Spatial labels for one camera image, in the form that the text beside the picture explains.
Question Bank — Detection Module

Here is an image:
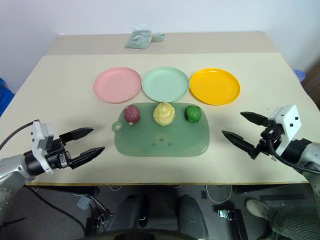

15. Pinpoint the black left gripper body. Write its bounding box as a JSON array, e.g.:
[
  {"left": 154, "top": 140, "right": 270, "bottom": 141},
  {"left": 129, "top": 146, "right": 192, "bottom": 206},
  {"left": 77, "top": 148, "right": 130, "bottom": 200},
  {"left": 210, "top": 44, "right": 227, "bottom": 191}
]
[{"left": 45, "top": 138, "right": 73, "bottom": 171}]

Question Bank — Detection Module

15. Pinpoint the green cutting board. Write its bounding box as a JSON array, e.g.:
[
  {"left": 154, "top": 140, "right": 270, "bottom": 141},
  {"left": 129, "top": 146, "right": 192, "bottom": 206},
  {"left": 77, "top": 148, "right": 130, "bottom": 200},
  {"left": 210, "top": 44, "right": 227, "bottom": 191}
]
[{"left": 111, "top": 101, "right": 211, "bottom": 158}]

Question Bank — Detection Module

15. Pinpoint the mint green plate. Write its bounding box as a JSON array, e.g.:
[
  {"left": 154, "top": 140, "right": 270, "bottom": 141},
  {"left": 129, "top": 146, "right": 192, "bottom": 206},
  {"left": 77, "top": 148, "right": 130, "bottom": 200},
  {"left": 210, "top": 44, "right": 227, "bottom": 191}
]
[{"left": 141, "top": 66, "right": 190, "bottom": 103}]

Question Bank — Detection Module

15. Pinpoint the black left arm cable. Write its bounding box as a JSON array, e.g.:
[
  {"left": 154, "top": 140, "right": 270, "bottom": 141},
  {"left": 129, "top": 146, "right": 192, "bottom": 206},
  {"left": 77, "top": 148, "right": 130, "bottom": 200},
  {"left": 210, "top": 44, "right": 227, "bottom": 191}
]
[{"left": 0, "top": 119, "right": 41, "bottom": 151}]

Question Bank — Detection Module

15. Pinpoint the small clear plastic bag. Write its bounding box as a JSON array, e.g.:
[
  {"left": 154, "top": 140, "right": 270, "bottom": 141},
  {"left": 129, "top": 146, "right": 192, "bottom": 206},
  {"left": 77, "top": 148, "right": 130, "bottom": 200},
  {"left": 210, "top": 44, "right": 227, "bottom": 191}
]
[{"left": 150, "top": 32, "right": 166, "bottom": 42}]

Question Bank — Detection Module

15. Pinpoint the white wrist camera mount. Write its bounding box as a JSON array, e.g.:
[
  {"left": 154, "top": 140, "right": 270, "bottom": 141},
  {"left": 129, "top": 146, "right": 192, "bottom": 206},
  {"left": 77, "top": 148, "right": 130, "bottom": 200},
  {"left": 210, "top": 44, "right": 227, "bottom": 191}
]
[
  {"left": 30, "top": 120, "right": 55, "bottom": 175},
  {"left": 266, "top": 104, "right": 301, "bottom": 156}
]

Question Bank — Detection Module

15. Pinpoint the white floor cable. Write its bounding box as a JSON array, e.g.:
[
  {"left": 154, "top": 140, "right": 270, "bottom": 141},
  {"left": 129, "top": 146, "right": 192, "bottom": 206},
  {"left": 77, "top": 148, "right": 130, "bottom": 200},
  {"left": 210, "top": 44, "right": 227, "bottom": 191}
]
[{"left": 206, "top": 185, "right": 235, "bottom": 203}]

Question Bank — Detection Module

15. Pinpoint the green folded cloth packet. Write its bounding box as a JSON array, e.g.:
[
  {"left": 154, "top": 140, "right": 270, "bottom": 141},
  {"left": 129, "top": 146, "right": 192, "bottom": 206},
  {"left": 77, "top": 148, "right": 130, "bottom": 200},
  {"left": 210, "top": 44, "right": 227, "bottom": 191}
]
[{"left": 124, "top": 29, "right": 153, "bottom": 50}]

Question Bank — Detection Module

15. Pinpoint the grey power adapter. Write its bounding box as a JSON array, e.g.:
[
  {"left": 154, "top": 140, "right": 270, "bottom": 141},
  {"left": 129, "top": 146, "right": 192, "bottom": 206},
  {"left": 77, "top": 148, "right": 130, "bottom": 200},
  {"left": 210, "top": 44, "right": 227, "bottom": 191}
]
[{"left": 76, "top": 196, "right": 92, "bottom": 210}]

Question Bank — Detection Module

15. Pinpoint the blue object at left edge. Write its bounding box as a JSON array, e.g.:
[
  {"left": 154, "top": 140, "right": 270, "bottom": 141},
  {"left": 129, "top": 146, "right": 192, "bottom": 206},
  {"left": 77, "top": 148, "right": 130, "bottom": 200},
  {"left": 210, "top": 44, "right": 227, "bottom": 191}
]
[{"left": 0, "top": 77, "right": 16, "bottom": 117}]

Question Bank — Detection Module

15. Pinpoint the blue bin at right edge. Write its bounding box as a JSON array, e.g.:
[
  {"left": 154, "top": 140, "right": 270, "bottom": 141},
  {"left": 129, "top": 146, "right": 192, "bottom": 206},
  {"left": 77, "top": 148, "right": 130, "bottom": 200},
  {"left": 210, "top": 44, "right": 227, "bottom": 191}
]
[{"left": 293, "top": 68, "right": 307, "bottom": 82}]

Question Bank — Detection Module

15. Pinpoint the beige table mat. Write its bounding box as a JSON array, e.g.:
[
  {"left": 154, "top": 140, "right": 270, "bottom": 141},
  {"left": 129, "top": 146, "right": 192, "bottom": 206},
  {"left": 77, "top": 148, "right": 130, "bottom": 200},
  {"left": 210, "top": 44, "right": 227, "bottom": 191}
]
[{"left": 0, "top": 51, "right": 320, "bottom": 187}]

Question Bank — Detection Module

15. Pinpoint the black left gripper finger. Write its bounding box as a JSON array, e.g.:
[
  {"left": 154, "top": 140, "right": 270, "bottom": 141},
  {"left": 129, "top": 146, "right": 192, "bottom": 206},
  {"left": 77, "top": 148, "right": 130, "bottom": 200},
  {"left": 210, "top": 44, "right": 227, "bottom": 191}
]
[
  {"left": 59, "top": 127, "right": 95, "bottom": 147},
  {"left": 67, "top": 146, "right": 106, "bottom": 171}
]

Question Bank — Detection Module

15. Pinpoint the person's white shoe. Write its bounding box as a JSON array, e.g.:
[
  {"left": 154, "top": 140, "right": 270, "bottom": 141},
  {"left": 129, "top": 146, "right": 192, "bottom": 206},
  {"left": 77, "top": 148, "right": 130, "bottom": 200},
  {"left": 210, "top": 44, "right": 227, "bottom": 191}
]
[{"left": 245, "top": 199, "right": 270, "bottom": 221}]

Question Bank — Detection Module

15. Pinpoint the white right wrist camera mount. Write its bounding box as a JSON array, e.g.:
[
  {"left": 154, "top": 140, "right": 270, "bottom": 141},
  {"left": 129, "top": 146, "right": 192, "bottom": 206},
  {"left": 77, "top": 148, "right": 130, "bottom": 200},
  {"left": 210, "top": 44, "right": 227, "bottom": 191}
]
[{"left": 266, "top": 104, "right": 301, "bottom": 156}]

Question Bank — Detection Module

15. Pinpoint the pink plate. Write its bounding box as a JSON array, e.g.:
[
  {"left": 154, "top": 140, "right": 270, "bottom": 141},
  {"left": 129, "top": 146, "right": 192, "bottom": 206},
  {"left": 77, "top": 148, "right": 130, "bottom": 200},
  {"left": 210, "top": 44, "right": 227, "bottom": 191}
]
[{"left": 93, "top": 66, "right": 142, "bottom": 104}]

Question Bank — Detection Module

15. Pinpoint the metal bracket on floor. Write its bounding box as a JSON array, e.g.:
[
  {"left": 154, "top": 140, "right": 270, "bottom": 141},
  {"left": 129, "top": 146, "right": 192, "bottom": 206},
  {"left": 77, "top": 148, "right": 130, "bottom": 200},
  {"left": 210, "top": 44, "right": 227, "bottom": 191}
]
[{"left": 216, "top": 209, "right": 237, "bottom": 221}]

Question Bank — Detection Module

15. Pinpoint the yellow plate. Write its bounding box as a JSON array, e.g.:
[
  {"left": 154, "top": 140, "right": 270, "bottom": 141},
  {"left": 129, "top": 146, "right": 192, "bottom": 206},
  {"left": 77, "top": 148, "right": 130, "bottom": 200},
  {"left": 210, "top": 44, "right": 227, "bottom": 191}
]
[{"left": 189, "top": 67, "right": 242, "bottom": 106}]

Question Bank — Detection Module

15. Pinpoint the dark rounded left leg shape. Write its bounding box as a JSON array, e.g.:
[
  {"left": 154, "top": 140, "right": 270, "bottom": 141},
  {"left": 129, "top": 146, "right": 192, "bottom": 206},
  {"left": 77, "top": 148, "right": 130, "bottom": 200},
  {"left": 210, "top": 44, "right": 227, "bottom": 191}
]
[{"left": 106, "top": 194, "right": 146, "bottom": 235}]

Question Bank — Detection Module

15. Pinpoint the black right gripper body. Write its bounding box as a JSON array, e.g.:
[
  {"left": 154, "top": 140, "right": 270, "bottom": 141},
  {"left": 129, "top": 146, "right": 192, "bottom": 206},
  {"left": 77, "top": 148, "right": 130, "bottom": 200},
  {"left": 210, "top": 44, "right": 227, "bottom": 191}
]
[{"left": 254, "top": 126, "right": 283, "bottom": 157}]

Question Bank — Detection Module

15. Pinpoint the purple toy vegetable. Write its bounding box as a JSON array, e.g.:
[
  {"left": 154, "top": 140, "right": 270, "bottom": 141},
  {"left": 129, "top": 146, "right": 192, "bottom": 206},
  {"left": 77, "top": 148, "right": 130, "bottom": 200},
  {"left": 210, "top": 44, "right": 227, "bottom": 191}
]
[{"left": 123, "top": 105, "right": 141, "bottom": 125}]

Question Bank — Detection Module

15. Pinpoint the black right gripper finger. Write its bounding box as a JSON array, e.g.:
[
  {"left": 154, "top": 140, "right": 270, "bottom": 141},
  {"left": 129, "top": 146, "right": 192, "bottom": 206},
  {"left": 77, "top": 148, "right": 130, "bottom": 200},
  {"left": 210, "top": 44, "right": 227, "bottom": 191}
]
[
  {"left": 239, "top": 111, "right": 270, "bottom": 127},
  {"left": 221, "top": 129, "right": 258, "bottom": 160}
]

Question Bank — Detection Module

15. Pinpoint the green toy vegetable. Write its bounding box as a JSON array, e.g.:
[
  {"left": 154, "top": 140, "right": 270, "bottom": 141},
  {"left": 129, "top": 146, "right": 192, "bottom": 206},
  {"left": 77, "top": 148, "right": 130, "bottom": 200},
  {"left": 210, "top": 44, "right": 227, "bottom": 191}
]
[{"left": 184, "top": 105, "right": 202, "bottom": 124}]

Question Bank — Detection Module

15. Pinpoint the person's grey trouser leg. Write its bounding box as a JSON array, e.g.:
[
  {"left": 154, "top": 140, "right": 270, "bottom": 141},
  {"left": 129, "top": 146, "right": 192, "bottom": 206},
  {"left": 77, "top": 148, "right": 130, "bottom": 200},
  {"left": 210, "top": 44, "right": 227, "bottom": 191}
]
[{"left": 264, "top": 203, "right": 320, "bottom": 240}]

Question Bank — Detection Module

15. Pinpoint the dark rounded leg shape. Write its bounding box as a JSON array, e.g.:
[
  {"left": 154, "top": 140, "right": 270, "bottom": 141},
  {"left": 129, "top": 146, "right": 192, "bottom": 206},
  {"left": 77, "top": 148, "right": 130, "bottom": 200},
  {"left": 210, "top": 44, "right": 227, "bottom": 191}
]
[
  {"left": 106, "top": 194, "right": 146, "bottom": 235},
  {"left": 176, "top": 194, "right": 209, "bottom": 240}
]

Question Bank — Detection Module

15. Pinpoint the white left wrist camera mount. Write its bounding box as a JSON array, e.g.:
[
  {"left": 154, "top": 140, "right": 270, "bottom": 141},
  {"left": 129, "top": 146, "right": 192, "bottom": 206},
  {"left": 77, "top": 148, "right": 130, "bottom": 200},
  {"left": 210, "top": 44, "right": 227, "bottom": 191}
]
[{"left": 30, "top": 120, "right": 55, "bottom": 175}]

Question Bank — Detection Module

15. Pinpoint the pale yellow toy vegetable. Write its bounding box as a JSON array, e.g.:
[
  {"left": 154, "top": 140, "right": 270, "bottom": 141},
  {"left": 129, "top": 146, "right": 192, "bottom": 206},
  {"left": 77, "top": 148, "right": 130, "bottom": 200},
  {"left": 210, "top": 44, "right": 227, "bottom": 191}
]
[{"left": 152, "top": 101, "right": 176, "bottom": 127}]

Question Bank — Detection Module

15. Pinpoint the dark rounded right leg shape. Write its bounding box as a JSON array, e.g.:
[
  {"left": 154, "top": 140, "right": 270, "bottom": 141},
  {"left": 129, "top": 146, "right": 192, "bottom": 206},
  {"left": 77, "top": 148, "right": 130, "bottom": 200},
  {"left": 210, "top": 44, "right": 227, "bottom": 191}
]
[{"left": 176, "top": 194, "right": 209, "bottom": 240}]

